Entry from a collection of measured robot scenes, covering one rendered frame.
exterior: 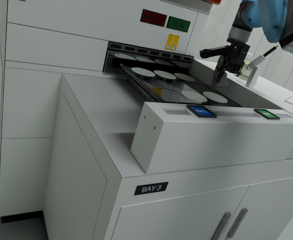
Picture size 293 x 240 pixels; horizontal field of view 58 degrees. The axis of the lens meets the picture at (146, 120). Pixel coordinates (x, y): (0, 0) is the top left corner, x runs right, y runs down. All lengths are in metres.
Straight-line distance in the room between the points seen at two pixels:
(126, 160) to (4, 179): 0.80
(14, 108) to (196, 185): 0.75
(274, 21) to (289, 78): 2.22
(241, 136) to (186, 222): 0.30
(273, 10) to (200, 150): 0.34
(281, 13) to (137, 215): 0.54
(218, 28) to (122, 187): 3.27
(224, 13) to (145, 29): 2.62
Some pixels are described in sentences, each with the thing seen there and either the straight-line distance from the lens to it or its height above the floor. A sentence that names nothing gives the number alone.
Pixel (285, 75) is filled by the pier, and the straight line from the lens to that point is 2.78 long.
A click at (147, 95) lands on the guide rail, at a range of 1.01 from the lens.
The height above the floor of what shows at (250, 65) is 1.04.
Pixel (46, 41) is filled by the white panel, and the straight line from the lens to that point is 1.06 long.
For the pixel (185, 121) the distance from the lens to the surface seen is 0.58.
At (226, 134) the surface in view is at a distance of 0.69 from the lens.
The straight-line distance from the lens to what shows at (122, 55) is 1.14.
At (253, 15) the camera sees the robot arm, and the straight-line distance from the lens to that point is 0.94.
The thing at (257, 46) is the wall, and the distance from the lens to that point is 3.28.
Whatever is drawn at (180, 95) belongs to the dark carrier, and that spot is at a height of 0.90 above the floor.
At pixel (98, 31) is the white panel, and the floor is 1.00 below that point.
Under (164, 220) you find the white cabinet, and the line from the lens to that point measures 0.78.
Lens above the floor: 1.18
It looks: 24 degrees down
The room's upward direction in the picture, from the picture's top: 17 degrees clockwise
